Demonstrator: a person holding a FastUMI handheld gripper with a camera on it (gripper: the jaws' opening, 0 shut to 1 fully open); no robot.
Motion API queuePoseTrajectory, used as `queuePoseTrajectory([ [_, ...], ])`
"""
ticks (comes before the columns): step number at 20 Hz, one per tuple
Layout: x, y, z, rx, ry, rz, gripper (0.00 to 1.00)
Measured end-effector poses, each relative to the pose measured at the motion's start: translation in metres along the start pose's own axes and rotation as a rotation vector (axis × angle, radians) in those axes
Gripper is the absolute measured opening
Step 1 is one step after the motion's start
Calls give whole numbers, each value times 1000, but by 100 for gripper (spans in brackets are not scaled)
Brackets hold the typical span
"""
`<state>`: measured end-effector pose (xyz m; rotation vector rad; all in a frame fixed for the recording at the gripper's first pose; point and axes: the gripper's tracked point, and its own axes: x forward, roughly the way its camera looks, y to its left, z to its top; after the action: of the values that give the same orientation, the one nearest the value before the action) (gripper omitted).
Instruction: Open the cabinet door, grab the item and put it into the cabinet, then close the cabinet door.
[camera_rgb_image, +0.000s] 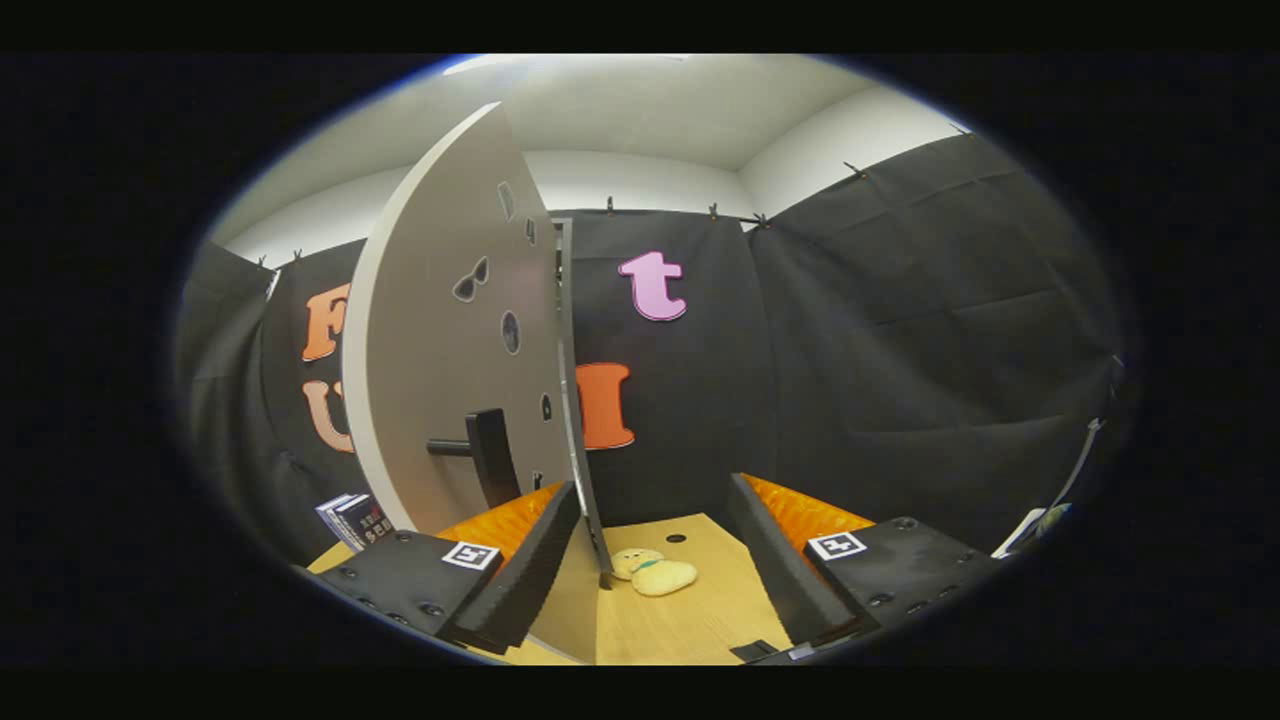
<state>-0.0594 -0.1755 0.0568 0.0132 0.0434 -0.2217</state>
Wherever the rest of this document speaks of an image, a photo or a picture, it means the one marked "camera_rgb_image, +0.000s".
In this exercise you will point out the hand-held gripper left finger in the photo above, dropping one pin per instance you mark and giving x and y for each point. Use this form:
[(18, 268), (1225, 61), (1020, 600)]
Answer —
[(535, 560)]

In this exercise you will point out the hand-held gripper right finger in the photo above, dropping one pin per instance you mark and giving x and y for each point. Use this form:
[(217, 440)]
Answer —
[(775, 555)]

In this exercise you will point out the white cabinet door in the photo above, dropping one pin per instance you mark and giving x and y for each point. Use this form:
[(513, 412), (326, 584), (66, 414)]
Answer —
[(430, 330)]

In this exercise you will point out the yellow plush toy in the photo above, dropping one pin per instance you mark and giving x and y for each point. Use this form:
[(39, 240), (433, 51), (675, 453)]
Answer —
[(665, 578)]

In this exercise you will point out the grey cabinet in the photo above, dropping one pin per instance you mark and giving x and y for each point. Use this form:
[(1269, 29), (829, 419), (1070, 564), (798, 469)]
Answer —
[(579, 450)]

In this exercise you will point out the dark blue book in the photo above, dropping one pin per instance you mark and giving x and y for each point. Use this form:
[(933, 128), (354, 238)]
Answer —
[(368, 522)]

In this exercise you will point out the blue white book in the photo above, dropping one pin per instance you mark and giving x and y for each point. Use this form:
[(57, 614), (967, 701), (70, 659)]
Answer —
[(335, 515)]

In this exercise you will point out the black backdrop cloth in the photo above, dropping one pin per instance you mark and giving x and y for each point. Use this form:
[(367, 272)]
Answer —
[(900, 350)]

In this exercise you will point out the white paper sheet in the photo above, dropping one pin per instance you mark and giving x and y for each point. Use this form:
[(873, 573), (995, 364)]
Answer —
[(1020, 532)]

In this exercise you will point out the ceiling light strip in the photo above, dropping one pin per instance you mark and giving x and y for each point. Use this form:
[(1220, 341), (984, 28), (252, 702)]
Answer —
[(500, 62)]

